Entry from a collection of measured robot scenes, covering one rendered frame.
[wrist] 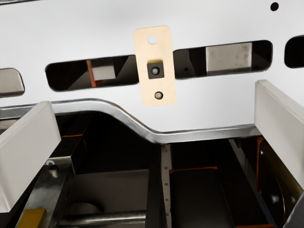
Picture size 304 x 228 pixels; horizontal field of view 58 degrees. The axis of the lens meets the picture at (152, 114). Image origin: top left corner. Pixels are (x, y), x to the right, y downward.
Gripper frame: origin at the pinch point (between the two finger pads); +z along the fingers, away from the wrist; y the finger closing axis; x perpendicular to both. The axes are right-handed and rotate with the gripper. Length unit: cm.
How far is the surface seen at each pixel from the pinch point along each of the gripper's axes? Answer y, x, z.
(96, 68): -9.8, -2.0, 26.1
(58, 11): -9.1, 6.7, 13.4
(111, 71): -7.6, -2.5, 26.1
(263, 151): 12.3, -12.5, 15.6
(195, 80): 4.1, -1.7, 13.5
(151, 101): -0.9, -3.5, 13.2
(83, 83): -18.0, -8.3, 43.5
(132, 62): -6.4, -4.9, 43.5
